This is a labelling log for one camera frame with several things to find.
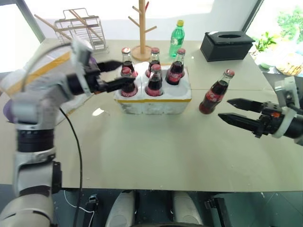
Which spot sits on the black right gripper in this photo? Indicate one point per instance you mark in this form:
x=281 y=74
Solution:
x=270 y=119

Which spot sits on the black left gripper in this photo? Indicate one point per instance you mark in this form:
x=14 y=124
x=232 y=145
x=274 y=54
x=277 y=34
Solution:
x=93 y=79

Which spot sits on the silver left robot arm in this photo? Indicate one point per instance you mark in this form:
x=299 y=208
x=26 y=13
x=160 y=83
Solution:
x=30 y=165

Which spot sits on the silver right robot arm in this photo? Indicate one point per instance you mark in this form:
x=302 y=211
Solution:
x=294 y=128

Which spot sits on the glass cola bottle red cap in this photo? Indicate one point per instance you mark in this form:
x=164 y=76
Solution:
x=129 y=91
x=154 y=85
x=213 y=97
x=127 y=60
x=154 y=59
x=175 y=73

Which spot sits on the white foam crate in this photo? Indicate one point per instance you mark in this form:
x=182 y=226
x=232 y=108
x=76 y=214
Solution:
x=163 y=104

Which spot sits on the black tissue box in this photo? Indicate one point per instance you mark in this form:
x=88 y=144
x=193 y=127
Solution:
x=225 y=48

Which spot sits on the cardboard box with yellow tape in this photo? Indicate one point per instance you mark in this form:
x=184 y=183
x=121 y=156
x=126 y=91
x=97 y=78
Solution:
x=45 y=68

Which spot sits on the wooden mug tree stand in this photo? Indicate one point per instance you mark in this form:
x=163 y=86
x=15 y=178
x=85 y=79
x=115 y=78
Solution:
x=142 y=35

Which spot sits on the woven yellow basket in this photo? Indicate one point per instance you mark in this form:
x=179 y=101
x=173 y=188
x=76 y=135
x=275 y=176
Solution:
x=291 y=68

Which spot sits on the short wooden stick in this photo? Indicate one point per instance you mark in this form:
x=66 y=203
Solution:
x=79 y=17

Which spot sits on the green plastic soda bottle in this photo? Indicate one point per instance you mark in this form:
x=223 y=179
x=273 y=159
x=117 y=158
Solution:
x=176 y=40

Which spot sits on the long wooden stick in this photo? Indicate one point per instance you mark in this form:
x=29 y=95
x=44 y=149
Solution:
x=50 y=26

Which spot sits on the green leafy plant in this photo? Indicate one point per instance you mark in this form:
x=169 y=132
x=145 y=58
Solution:
x=287 y=26

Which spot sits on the dark block under table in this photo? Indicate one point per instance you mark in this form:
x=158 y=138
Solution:
x=219 y=210

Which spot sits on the white rounded robot leg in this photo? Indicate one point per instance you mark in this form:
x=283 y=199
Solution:
x=185 y=210
x=120 y=210

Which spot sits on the small dark clamp under table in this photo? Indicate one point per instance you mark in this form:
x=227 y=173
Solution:
x=92 y=203

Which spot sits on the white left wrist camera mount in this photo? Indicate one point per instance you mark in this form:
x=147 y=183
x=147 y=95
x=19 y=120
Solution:
x=80 y=50

